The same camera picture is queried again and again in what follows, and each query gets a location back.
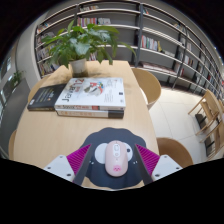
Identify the grey shelf unit with books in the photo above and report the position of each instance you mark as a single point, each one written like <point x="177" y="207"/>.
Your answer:
<point x="156" y="33"/>

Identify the small distant potted plant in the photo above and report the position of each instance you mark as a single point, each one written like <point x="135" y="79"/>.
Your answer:
<point x="17" y="78"/>

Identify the white book with dark spine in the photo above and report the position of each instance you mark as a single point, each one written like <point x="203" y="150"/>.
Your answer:
<point x="86" y="113"/>

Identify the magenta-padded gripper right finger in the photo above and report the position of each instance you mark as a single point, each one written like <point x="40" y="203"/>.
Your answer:
<point x="165" y="166"/>

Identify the black book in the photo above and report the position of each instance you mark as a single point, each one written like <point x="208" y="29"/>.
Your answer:
<point x="46" y="96"/>

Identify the pink computer mouse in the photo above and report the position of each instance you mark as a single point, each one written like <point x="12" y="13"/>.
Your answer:
<point x="116" y="160"/>

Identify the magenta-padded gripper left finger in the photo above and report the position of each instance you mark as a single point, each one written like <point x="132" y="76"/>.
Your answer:
<point x="60" y="166"/>

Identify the green potted plant, white pot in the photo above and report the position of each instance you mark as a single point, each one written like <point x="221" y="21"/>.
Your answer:
<point x="80" y="43"/>

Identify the black sheep-shaped mouse pad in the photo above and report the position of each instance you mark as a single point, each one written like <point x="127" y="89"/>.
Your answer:
<point x="106" y="135"/>

